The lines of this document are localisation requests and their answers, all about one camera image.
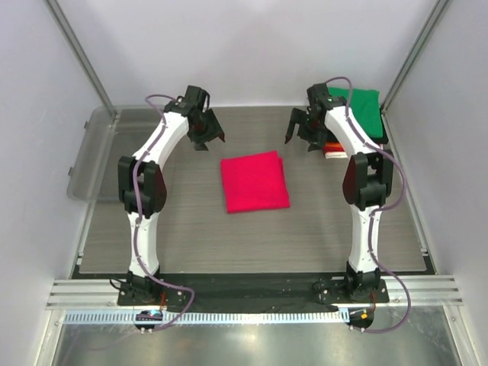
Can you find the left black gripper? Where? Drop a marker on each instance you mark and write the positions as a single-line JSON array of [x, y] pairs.
[[215, 131]]

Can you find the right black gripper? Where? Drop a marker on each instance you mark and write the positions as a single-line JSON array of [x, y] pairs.
[[316, 140]]

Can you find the crimson red t-shirt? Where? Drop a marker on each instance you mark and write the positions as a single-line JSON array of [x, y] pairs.
[[254, 182]]

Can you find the clear plastic bin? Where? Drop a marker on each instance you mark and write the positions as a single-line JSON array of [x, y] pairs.
[[108, 136]]

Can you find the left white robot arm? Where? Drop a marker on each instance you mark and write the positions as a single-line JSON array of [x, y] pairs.
[[143, 192]]

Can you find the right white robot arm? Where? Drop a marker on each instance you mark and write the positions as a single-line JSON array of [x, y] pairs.
[[366, 186]]

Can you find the white folded t-shirt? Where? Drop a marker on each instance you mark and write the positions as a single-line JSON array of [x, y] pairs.
[[335, 154]]

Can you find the green folded t-shirt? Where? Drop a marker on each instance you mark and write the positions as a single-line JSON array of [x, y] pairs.
[[365, 106]]

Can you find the black folded t-shirt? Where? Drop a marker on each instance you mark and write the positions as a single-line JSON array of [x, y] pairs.
[[384, 139]]

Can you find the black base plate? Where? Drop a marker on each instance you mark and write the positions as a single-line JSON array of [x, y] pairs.
[[250, 293]]

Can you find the right aluminium corner post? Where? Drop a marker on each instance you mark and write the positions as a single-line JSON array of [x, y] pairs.
[[415, 51]]

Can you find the aluminium corner post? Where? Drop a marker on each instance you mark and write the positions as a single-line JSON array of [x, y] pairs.
[[80, 55], [415, 51]]

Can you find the slotted cable duct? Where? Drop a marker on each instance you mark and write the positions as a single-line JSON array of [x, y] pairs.
[[152, 318]]

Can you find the aluminium frame rail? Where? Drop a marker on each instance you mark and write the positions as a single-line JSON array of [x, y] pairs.
[[424, 290]]

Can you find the left aluminium corner post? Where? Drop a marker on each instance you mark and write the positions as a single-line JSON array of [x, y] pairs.
[[80, 55]]

